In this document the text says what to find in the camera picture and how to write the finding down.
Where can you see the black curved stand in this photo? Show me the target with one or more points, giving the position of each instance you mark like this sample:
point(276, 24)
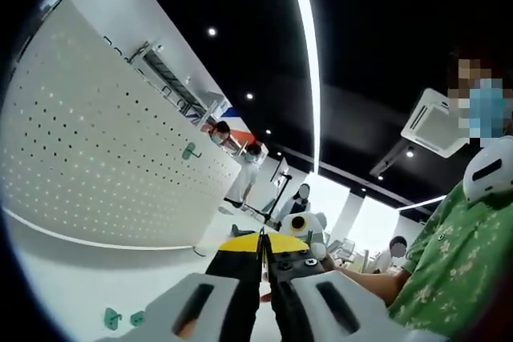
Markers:
point(236, 230)

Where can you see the long ceiling light strip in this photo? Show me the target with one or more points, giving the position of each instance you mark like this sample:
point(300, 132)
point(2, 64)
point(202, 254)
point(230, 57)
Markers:
point(308, 57)

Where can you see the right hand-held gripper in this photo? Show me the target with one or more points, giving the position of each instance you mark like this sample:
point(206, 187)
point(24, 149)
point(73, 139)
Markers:
point(310, 230)

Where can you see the green hook assembly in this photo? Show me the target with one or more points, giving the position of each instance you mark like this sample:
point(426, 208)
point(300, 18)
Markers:
point(188, 152)
point(110, 318)
point(137, 319)

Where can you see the white ceiling air conditioner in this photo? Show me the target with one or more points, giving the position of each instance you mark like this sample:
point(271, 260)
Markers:
point(429, 121)

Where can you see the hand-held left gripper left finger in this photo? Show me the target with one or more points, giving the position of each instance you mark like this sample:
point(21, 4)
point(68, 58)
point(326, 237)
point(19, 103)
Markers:
point(192, 310)

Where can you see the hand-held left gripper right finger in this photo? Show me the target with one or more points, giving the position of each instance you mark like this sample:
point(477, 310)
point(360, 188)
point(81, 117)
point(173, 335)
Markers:
point(340, 310)

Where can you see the black tripod stand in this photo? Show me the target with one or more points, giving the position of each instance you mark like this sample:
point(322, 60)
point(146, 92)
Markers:
point(280, 194)

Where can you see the metal shelf rack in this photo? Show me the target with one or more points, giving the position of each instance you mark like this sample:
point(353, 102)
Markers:
point(168, 73)

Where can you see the person's green patterned shirt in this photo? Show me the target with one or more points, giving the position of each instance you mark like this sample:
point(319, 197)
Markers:
point(453, 262)

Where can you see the white perforated mounting plate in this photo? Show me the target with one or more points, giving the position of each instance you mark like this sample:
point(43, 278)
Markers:
point(100, 138)

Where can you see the round ceiling downlights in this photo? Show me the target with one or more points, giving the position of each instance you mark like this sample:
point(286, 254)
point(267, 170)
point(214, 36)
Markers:
point(211, 31)

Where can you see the white chest-worn device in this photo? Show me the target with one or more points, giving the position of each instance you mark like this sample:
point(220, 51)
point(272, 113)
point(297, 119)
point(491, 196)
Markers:
point(473, 191)

